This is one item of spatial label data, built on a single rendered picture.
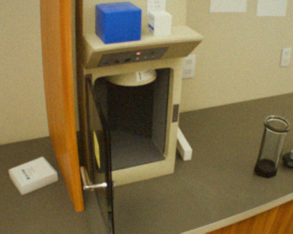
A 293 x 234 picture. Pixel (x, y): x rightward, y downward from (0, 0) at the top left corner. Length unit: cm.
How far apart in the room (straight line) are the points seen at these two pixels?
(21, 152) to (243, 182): 90
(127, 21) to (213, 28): 85
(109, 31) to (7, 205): 71
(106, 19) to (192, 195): 70
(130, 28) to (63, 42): 18
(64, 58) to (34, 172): 56
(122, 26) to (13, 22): 61
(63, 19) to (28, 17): 54
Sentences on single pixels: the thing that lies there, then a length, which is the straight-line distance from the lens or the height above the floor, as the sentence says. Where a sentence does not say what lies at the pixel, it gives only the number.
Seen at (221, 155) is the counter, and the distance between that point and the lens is 158.
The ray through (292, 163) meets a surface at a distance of 157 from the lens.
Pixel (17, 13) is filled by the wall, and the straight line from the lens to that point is 147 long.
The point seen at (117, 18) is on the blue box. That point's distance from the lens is 98.
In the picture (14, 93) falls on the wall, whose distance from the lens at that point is 159.
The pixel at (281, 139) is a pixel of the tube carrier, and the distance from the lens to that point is 142.
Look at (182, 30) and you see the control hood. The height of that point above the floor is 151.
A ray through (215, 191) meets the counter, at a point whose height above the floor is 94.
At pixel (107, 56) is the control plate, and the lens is 103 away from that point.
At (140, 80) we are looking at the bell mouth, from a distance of 121.
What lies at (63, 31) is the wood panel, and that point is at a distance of 97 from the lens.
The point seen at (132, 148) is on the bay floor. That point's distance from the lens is 144.
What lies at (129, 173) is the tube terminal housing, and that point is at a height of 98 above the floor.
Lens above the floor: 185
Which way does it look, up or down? 31 degrees down
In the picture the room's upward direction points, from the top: 2 degrees clockwise
